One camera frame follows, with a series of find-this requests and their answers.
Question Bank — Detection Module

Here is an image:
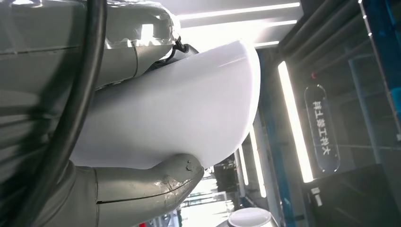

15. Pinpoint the long ceiling light strip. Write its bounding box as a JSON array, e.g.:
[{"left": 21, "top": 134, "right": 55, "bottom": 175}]
[
  {"left": 177, "top": 2, "right": 301, "bottom": 21},
  {"left": 249, "top": 125, "right": 268, "bottom": 199},
  {"left": 277, "top": 61, "right": 314, "bottom": 184}
]

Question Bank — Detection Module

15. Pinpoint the white round disc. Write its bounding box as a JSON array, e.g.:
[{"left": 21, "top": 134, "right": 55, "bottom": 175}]
[{"left": 227, "top": 207, "right": 272, "bottom": 227}]

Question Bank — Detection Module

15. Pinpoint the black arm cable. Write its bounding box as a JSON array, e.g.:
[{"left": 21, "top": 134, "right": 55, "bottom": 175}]
[{"left": 12, "top": 0, "right": 109, "bottom": 227}]

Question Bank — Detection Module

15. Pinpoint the clear acrylic hanging sign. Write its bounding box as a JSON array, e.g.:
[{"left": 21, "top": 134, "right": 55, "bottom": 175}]
[{"left": 304, "top": 84, "right": 341, "bottom": 174}]

